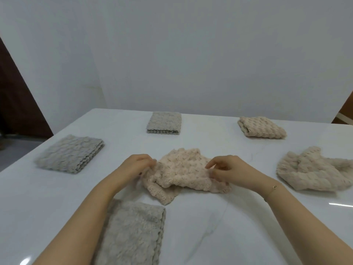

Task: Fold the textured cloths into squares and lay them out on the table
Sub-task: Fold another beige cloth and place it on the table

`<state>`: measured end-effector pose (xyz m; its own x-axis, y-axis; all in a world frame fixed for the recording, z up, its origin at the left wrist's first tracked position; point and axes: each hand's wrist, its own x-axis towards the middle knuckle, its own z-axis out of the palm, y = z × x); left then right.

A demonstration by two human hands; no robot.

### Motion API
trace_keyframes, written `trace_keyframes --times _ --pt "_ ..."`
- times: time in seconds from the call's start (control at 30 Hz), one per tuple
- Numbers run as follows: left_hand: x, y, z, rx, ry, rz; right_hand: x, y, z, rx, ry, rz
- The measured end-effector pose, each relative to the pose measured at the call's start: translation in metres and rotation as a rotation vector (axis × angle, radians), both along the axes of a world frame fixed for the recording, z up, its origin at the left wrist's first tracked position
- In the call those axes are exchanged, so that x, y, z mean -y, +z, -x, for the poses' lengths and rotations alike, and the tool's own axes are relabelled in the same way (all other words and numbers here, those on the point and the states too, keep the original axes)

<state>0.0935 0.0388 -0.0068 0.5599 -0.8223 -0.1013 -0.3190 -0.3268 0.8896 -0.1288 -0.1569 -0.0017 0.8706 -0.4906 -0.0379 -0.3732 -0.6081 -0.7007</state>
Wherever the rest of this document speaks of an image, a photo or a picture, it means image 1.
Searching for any dark brown wooden door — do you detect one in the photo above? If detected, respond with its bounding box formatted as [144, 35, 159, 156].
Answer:
[0, 37, 53, 140]

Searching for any person's left forearm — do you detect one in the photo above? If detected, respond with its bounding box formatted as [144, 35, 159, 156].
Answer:
[33, 176, 133, 265]

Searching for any person's left hand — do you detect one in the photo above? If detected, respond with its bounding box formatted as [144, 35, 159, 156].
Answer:
[109, 153, 158, 191]

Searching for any taupe fluffy towel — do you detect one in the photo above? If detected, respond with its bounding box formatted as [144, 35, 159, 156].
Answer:
[34, 134, 105, 174]
[146, 111, 182, 135]

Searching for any person's right forearm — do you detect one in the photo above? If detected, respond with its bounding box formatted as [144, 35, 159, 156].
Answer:
[263, 181, 353, 265]

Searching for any person's right hand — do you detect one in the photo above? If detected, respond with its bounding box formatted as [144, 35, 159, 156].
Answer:
[205, 155, 279, 195]

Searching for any white glossy table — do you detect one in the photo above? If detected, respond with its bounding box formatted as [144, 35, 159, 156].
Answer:
[0, 108, 353, 265]

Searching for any blue-grey fluffy towel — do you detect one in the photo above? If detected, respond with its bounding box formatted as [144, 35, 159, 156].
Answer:
[92, 198, 167, 265]

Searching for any beige fluffy towel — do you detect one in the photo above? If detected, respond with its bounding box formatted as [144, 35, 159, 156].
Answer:
[238, 116, 287, 140]
[140, 148, 232, 206]
[276, 146, 353, 192]

